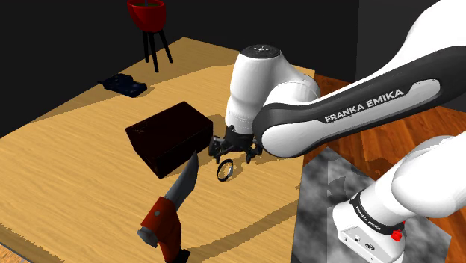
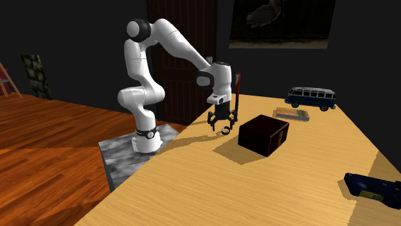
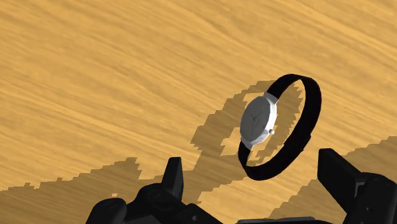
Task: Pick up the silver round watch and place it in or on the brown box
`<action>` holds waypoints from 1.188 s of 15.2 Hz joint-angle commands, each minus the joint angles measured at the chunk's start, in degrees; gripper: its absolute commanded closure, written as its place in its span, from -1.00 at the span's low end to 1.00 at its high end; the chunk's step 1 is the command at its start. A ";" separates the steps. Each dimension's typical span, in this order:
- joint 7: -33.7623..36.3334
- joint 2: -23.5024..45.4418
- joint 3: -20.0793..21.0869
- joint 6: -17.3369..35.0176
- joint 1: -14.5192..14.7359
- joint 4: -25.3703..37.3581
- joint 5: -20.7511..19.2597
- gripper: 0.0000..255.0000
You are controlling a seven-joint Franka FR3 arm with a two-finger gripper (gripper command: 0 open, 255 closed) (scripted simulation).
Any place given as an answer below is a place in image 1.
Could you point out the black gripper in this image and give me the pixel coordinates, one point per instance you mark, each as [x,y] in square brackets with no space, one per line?
[236,138]

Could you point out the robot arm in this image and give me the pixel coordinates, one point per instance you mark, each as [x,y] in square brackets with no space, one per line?
[364,105]

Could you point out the black wristwatch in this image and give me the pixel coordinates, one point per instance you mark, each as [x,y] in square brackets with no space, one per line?
[225,170]

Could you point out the dark brown box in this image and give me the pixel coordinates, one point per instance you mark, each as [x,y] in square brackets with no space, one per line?
[171,136]

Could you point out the grey patterned robot stand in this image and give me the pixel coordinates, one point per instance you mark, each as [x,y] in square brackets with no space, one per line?
[320,204]

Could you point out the dark blue remote control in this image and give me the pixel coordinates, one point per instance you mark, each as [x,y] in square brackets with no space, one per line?
[125,85]

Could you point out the red plant pot on stand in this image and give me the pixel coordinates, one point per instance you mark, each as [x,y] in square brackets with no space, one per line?
[150,22]

